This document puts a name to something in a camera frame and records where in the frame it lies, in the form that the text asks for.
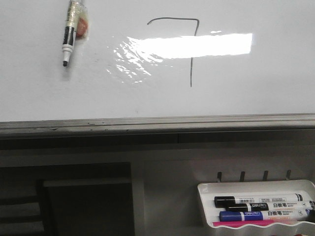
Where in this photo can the blue capped marker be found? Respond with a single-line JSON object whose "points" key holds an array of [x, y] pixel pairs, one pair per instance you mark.
{"points": [[299, 214]]}

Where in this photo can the pink eraser strip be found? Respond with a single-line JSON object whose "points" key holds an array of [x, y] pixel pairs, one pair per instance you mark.
{"points": [[236, 224]]}

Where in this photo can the dark chair backrest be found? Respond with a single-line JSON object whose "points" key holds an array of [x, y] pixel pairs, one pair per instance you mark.
{"points": [[67, 200]]}

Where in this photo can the top black capped marker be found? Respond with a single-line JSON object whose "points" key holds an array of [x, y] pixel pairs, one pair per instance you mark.
{"points": [[222, 201]]}

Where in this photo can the white whiteboard surface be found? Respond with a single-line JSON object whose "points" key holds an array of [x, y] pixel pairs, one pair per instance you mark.
{"points": [[158, 58]]}

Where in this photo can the metal tray hook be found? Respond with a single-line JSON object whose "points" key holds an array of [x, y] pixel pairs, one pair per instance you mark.
{"points": [[242, 176], [288, 175], [219, 177], [265, 175]]}

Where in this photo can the white plastic marker tray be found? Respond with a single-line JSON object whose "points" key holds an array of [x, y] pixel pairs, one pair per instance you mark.
{"points": [[210, 213]]}

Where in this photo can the black whiteboard marker with tape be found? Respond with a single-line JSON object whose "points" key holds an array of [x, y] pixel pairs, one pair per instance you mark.
{"points": [[76, 25]]}

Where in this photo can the middle black capped marker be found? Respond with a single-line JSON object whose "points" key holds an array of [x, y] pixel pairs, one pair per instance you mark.
{"points": [[271, 206]]}

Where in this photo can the grey aluminium whiteboard ledge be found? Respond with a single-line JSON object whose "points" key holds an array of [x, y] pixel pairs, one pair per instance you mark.
{"points": [[130, 126]]}

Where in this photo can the black capped marker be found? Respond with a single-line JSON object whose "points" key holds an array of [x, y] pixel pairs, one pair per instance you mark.
{"points": [[222, 201], [271, 206]]}

